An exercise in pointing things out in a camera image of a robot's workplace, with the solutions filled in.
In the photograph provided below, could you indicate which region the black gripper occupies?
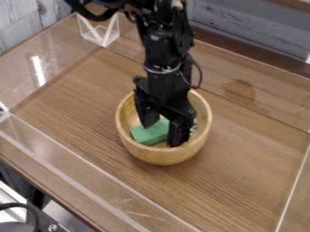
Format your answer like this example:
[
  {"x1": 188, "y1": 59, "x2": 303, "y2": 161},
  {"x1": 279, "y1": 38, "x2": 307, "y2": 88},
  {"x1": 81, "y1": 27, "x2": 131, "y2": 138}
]
[{"x1": 133, "y1": 67, "x2": 196, "y2": 147}]

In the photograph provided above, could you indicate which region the green rectangular block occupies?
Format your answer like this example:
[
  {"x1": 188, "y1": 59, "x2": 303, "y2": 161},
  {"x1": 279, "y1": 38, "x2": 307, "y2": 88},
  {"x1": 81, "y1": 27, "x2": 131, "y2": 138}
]
[{"x1": 129, "y1": 117, "x2": 170, "y2": 146}]

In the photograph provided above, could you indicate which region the brown wooden bowl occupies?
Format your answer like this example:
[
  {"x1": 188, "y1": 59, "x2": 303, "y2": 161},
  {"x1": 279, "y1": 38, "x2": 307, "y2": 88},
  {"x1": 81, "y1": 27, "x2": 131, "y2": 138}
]
[{"x1": 115, "y1": 91, "x2": 214, "y2": 166}]

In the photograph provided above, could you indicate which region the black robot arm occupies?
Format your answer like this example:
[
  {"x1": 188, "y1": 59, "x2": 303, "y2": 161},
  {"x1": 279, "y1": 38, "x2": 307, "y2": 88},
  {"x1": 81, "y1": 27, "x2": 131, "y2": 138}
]
[{"x1": 64, "y1": 0, "x2": 196, "y2": 147}]

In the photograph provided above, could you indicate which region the black equipment base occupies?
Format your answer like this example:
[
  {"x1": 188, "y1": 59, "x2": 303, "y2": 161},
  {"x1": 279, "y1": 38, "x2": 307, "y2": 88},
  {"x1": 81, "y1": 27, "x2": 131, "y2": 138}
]
[{"x1": 25, "y1": 210, "x2": 71, "y2": 232}]

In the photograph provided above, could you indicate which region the clear acrylic tray wall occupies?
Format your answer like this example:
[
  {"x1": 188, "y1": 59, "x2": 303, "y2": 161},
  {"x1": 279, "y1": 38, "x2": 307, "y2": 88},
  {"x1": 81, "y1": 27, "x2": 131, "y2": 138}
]
[{"x1": 0, "y1": 17, "x2": 310, "y2": 232}]

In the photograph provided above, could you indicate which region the clear acrylic corner bracket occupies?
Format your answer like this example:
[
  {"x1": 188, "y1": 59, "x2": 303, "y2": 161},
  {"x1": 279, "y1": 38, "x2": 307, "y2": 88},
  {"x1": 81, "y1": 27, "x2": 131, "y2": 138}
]
[{"x1": 77, "y1": 15, "x2": 120, "y2": 47}]

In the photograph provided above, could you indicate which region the black cable lower left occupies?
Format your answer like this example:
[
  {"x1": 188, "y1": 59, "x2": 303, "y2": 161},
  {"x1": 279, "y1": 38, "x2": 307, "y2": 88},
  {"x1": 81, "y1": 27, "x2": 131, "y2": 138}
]
[{"x1": 0, "y1": 202, "x2": 43, "y2": 232}]

